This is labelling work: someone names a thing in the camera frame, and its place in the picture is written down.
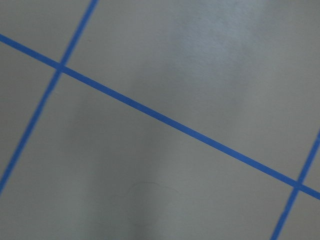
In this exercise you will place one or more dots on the blue tape grid lines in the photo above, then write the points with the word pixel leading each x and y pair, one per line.
pixel 60 67

